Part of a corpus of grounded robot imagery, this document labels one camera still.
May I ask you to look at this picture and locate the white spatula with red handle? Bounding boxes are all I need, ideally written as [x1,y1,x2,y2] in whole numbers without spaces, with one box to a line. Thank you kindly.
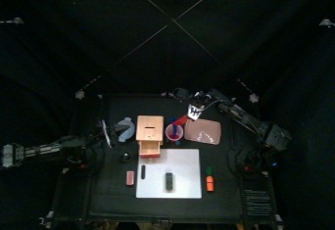
[171,104,205,127]

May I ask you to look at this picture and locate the orange toy carrot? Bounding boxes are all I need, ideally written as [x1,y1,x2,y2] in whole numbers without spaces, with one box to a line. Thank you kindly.
[205,166,216,193]

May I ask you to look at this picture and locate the pink salmon sushi block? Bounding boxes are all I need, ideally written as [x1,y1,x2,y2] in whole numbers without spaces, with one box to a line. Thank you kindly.
[125,170,136,187]

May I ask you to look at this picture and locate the white cutting board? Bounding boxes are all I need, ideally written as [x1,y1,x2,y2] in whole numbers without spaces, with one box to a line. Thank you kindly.
[135,148,203,200]

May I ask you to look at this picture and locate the wooden box with drawer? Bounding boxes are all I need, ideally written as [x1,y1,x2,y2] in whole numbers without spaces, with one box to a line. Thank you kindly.
[135,115,167,160]

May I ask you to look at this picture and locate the purple plastic cup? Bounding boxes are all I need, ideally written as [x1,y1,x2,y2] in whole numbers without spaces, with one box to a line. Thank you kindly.
[164,123,184,143]

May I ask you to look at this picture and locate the dark green sushi roll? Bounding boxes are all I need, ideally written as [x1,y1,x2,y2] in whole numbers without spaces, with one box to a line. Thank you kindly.
[164,171,175,192]

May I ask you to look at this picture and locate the pink translucent square tray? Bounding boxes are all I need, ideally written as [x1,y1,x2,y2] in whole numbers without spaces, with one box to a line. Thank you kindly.
[183,117,224,146]

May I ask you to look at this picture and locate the grey-blue round plate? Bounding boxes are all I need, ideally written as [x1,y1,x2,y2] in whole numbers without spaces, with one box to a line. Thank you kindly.
[115,116,137,143]

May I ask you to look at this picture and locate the black panel with white text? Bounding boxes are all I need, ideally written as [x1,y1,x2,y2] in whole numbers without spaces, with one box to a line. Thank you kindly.
[241,178,275,223]

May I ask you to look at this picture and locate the blue plastic utensil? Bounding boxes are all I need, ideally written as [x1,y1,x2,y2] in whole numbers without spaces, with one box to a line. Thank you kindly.
[169,115,181,146]

